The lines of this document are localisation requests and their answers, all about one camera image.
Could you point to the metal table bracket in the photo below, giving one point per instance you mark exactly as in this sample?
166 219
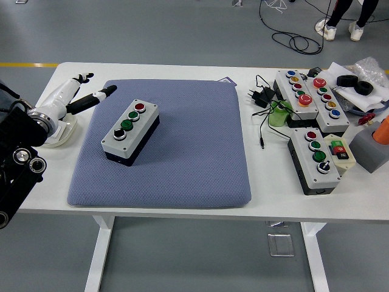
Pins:
276 224

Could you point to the grey four-button control box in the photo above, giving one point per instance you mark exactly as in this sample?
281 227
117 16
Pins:
136 135
322 181

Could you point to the clear floor socket cover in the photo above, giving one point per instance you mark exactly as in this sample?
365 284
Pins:
281 244

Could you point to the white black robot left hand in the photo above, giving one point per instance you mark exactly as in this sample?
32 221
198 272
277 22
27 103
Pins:
57 102

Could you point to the small black device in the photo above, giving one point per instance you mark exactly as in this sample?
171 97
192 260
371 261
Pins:
313 73

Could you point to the clear bubble wrap bag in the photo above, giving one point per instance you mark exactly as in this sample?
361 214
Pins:
369 68

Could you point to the grey block holder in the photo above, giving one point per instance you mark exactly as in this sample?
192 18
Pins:
367 152

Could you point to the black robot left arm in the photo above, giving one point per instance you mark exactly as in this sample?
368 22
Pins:
18 127

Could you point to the blue-grey woven mat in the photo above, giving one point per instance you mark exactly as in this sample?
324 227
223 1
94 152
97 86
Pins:
188 182

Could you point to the small red knob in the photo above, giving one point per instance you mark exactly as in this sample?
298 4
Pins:
366 118

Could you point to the white oval tray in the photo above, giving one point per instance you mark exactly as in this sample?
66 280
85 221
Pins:
69 131

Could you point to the green plastic cup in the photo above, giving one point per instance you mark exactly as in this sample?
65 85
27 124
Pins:
275 120

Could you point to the orange cylinder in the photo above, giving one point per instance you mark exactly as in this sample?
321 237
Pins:
383 132

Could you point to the cream three-button switch box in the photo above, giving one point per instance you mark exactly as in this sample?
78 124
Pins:
345 164

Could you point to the grey five-button control box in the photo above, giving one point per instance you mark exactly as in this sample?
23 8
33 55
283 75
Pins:
310 111
326 120

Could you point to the white paper sheet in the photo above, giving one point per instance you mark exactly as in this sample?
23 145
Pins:
369 100

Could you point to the white table leg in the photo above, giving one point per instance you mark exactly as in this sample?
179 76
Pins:
314 249
101 243

